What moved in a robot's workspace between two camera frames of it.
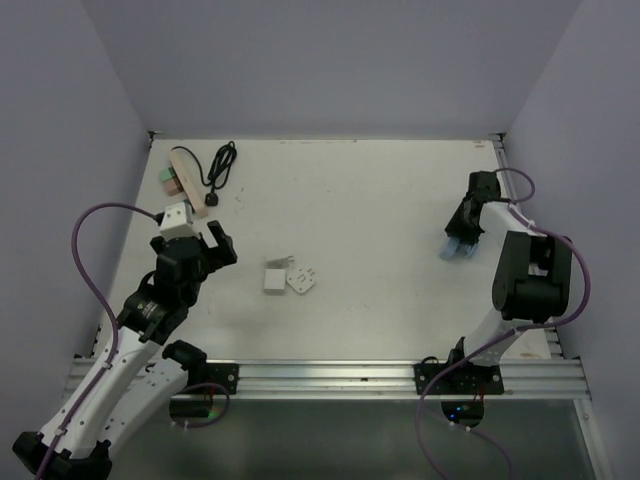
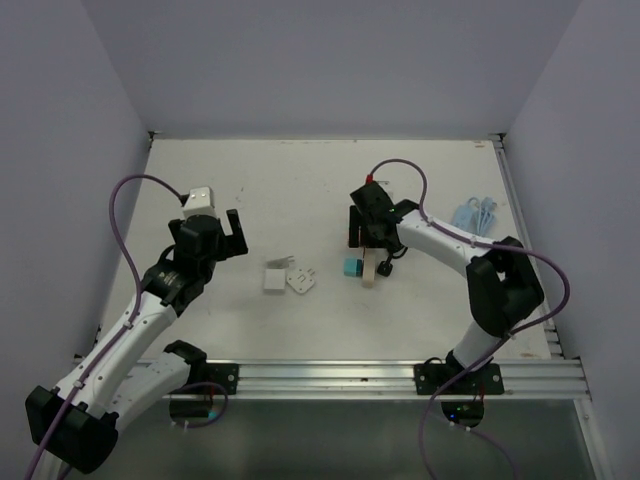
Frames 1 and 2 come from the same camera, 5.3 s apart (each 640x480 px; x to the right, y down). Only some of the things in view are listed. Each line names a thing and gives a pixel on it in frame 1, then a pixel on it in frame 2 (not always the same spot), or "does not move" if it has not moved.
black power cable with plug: (219, 170) -> (385, 267)
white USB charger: (274, 282) does not move
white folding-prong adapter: (301, 280) does not move
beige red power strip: (188, 182) -> (369, 268)
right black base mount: (466, 379) does not move
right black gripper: (454, 227) -> (365, 238)
